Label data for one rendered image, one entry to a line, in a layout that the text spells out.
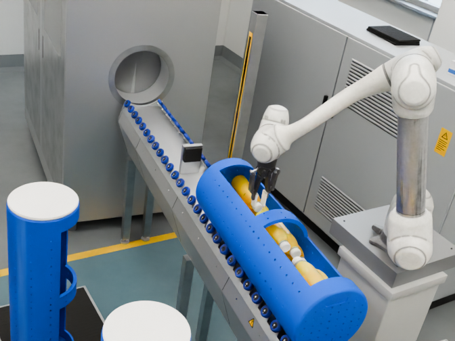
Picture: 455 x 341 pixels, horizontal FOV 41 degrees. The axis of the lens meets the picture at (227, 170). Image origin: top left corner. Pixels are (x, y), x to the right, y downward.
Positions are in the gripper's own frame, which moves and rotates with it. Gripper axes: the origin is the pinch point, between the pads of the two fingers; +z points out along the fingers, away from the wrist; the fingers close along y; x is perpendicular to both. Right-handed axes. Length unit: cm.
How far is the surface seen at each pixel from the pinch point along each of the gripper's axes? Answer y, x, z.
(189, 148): 8, -58, 7
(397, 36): -145, -108, -35
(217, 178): 14.8, -11.0, -5.0
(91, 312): 51, -55, 100
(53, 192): 76, -37, 11
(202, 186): 18.7, -15.4, 1.3
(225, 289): 18.6, 18.1, 29.3
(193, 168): 3, -59, 19
